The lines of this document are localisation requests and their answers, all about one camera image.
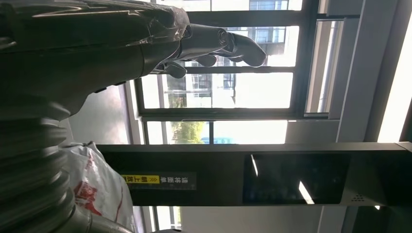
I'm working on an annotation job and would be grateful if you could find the dark window frame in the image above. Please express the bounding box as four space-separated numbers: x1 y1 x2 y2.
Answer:
133 0 345 145

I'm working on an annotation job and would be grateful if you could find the black machine display screen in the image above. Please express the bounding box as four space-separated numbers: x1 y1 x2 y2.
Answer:
242 153 351 205

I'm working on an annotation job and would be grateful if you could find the black inbound scanner machine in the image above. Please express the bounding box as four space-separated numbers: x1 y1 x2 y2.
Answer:
96 141 412 208

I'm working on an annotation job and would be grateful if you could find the ceiling light strip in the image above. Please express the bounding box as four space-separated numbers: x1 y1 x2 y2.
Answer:
377 16 412 144

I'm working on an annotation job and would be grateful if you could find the white parcel bag red print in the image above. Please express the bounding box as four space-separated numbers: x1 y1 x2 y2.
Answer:
61 141 137 232

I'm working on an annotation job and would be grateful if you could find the black yellow label sticker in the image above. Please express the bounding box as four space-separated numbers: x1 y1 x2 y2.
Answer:
121 172 198 190

